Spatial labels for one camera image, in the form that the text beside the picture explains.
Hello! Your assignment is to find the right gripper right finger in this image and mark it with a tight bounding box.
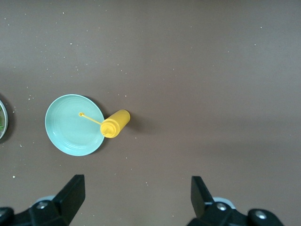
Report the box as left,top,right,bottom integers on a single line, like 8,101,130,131
187,176,286,226

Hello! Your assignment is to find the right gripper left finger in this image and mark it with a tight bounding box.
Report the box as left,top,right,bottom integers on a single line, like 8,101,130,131
0,174,86,226

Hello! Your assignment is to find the yellow mustard squeeze bottle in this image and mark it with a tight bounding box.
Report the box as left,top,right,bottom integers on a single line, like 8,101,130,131
78,109,131,139

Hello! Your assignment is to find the pale green plate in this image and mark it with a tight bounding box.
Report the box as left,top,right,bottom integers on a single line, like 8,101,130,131
44,94,106,157

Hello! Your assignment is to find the beige plate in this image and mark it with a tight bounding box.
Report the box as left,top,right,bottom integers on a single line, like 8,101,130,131
0,98,10,144

